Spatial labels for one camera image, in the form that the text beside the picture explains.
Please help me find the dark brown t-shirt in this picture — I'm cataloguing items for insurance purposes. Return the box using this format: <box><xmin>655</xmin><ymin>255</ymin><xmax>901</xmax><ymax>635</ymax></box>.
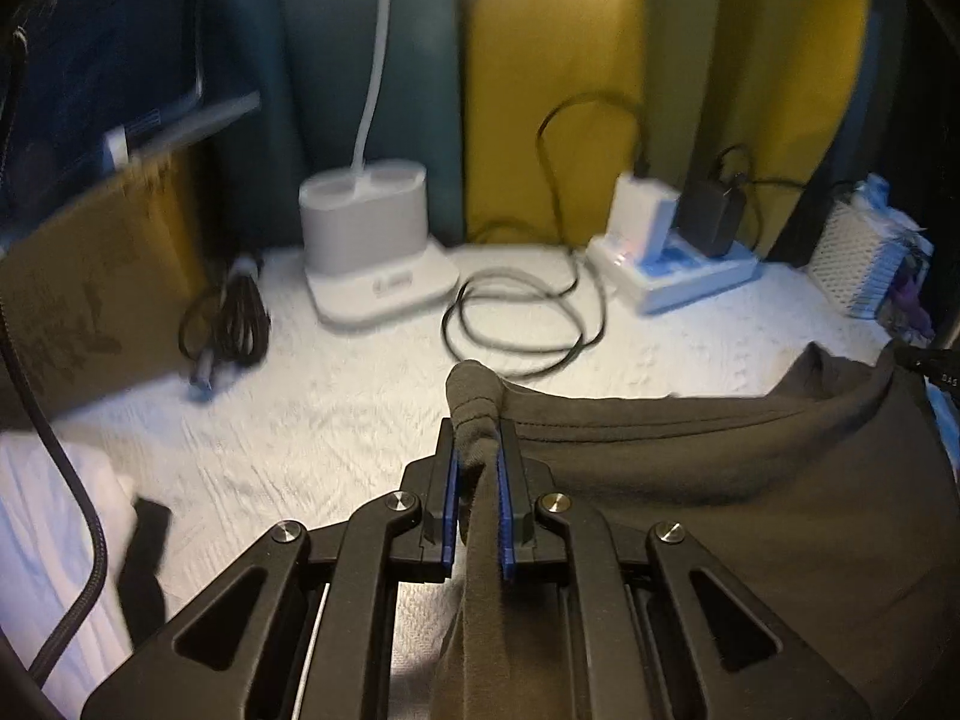
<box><xmin>431</xmin><ymin>346</ymin><xmax>958</xmax><ymax>718</ymax></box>

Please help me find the white desk lamp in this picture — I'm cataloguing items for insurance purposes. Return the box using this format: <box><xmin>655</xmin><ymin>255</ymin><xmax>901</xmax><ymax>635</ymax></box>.
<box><xmin>298</xmin><ymin>0</ymin><xmax>459</xmax><ymax>332</ymax></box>

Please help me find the white power strip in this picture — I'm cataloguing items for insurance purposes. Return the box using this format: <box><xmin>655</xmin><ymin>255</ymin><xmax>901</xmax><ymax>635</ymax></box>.
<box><xmin>586</xmin><ymin>234</ymin><xmax>760</xmax><ymax>316</ymax></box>

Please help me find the white USB charger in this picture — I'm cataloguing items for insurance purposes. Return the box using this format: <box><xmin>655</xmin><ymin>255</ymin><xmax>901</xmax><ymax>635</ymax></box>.
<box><xmin>607</xmin><ymin>172</ymin><xmax>680</xmax><ymax>263</ymax></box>

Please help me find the white textured table cover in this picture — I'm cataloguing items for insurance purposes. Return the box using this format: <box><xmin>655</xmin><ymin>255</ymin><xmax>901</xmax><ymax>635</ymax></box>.
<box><xmin>0</xmin><ymin>242</ymin><xmax>960</xmax><ymax>720</ymax></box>

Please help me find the black power adapter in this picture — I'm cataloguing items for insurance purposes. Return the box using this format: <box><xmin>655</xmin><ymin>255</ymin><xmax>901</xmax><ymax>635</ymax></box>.
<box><xmin>675</xmin><ymin>181</ymin><xmax>747</xmax><ymax>259</ymax></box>

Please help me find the brown cardboard box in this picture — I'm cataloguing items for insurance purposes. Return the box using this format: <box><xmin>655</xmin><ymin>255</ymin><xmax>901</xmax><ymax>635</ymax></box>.
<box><xmin>2</xmin><ymin>151</ymin><xmax>206</xmax><ymax>419</ymax></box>

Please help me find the white perforated plastic basket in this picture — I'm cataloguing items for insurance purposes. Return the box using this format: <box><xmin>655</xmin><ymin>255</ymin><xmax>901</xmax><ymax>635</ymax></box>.
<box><xmin>805</xmin><ymin>174</ymin><xmax>934</xmax><ymax>320</ymax></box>

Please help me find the yellow curtain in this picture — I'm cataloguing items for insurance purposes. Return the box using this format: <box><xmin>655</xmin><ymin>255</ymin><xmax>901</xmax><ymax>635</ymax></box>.
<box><xmin>462</xmin><ymin>0</ymin><xmax>869</xmax><ymax>254</ymax></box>

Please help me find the black coiled cable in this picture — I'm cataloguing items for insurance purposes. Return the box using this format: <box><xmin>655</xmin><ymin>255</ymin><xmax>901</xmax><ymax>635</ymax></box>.
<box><xmin>439</xmin><ymin>219</ymin><xmax>609</xmax><ymax>380</ymax></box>

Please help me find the bundled black cable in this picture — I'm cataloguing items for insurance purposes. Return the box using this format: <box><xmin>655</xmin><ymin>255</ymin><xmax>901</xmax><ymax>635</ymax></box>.
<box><xmin>177</xmin><ymin>253</ymin><xmax>274</xmax><ymax>392</ymax></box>

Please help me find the black strap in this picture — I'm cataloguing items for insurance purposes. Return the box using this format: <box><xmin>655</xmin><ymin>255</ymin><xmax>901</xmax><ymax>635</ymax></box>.
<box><xmin>115</xmin><ymin>499</ymin><xmax>175</xmax><ymax>650</ymax></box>

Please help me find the black braided cable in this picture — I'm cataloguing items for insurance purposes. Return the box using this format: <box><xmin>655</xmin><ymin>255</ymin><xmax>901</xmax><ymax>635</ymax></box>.
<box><xmin>0</xmin><ymin>299</ymin><xmax>111</xmax><ymax>691</ymax></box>

